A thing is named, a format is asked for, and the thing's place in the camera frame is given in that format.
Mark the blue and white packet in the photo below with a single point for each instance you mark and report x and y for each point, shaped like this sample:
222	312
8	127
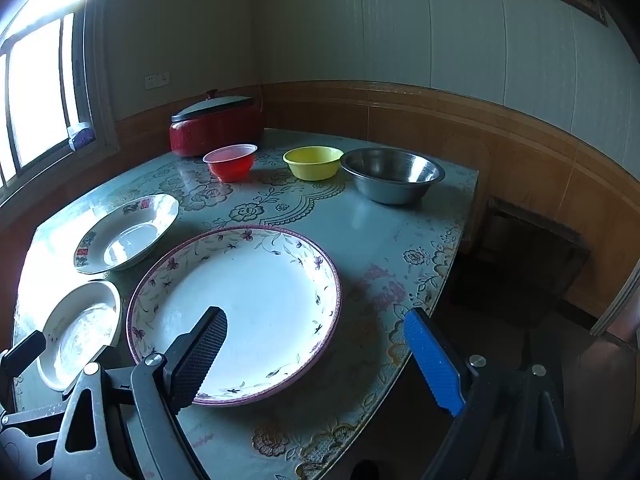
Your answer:
80	136

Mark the dark wooden stool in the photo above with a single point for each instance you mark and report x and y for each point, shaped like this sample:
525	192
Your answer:
530	260

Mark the floral tablecloth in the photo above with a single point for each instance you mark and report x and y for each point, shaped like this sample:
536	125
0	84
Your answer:
380	240

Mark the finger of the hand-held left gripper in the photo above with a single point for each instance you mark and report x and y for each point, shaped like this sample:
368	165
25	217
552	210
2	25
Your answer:
22	354
20	455

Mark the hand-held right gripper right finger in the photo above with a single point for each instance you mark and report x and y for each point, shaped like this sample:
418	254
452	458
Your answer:
435	365

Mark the window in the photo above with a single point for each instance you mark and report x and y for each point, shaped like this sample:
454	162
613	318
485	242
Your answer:
35	90

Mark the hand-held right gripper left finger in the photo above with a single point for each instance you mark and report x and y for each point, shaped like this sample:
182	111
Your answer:
200	355

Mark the red plastic bowl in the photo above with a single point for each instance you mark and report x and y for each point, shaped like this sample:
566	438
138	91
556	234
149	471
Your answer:
231	164

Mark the stainless steel bowl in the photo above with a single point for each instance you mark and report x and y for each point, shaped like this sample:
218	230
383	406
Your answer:
392	175

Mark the yellow plastic bowl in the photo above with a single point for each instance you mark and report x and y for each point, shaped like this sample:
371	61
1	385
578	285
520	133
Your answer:
312	165

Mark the red electric pot with lid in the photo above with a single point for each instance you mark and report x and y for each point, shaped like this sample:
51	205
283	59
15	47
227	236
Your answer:
215	127

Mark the large floral purple-rimmed plate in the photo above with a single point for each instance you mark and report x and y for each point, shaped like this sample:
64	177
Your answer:
260	290

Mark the white wall socket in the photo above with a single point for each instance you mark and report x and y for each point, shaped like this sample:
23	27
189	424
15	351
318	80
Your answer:
157	80

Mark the white floral bowl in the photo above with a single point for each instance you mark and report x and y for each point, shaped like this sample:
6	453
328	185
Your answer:
75	335

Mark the medium floral plate red print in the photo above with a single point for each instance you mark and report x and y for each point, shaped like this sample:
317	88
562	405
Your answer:
127	240

